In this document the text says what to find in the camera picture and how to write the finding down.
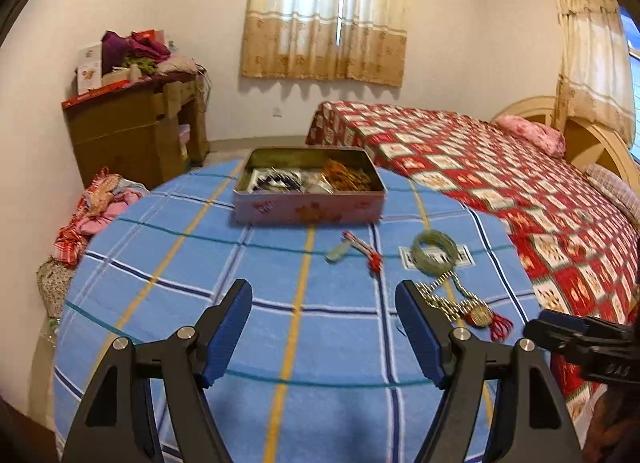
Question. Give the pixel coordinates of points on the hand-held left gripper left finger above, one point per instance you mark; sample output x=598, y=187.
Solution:
x=230, y=338

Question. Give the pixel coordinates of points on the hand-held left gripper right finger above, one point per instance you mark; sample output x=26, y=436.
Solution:
x=420, y=338

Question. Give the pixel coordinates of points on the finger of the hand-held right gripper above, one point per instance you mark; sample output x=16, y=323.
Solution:
x=547, y=339
x=565, y=320

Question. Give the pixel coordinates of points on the green jade bangle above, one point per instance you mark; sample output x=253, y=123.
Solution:
x=425, y=268

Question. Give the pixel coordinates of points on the pink metal tin box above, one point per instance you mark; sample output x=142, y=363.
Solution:
x=300, y=208

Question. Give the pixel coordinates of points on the person's right forearm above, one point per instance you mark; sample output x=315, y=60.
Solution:
x=615, y=423

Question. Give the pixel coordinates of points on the blue checked towel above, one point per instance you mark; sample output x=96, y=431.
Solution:
x=350, y=393

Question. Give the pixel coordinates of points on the striped pink pillow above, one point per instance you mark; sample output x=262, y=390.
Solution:
x=617, y=193

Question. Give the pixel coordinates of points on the bed with red patterned cover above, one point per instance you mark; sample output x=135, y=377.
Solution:
x=475, y=168

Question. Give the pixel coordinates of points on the clear plastic bottle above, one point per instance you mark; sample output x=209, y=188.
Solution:
x=51, y=329

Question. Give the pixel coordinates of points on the pile of pink clothes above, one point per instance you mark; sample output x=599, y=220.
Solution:
x=100, y=213

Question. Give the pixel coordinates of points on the beige patterned bag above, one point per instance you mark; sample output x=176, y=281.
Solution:
x=55, y=285

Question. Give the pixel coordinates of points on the cream wooden headboard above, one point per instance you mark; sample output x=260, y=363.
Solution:
x=590, y=138

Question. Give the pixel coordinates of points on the pink floral pillow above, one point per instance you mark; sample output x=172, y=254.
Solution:
x=532, y=133

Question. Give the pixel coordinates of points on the purple plastic container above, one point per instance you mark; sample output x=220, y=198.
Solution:
x=184, y=139

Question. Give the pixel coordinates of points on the brown wooden desk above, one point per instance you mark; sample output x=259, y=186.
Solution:
x=125, y=138

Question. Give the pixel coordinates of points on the beige patterned side curtain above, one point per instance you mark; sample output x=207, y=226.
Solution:
x=592, y=58

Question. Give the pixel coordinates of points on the flat red box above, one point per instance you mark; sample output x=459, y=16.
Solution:
x=95, y=95

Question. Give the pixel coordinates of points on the pale pink cloth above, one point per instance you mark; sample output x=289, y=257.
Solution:
x=179, y=64

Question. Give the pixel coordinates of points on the green cloth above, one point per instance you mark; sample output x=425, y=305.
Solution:
x=140, y=65

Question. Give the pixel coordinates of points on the magenta cloth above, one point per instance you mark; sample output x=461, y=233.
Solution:
x=147, y=45

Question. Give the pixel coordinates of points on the white printed box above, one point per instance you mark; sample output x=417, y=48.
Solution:
x=90, y=68

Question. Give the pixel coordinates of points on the purple cloth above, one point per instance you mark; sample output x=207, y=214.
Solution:
x=115, y=48

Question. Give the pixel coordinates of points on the beige patterned window curtain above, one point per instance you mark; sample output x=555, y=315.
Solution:
x=325, y=18

